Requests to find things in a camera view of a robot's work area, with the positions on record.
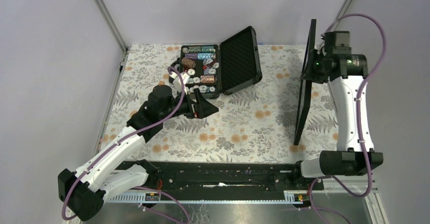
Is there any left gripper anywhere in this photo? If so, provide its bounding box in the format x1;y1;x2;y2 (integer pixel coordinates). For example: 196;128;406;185
161;88;219;121

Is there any wooden picture frame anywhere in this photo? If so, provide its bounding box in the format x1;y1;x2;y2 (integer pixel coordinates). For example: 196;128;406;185
293;19;316;146

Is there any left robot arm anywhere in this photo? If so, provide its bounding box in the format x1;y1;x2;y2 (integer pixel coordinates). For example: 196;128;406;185
57;67;219;221

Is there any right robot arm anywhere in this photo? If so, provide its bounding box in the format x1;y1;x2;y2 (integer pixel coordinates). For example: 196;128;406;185
291;31;383;190

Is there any orange poker chip stack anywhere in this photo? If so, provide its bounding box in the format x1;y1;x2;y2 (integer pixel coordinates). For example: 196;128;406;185
200;75;216;84

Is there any brown poker chip stack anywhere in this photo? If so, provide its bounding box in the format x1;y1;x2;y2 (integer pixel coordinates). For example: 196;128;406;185
181;57;196;69

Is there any black poker chip case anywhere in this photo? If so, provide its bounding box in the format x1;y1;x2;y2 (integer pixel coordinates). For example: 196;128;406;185
171;26;263;99

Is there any floral tablecloth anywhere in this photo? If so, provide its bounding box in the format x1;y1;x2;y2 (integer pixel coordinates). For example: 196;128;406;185
99;44;338;163

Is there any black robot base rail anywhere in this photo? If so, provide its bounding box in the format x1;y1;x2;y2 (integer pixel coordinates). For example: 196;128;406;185
114;160;324;204

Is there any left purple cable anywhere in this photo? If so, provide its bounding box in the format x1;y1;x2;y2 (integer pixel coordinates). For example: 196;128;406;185
61;66;192;224

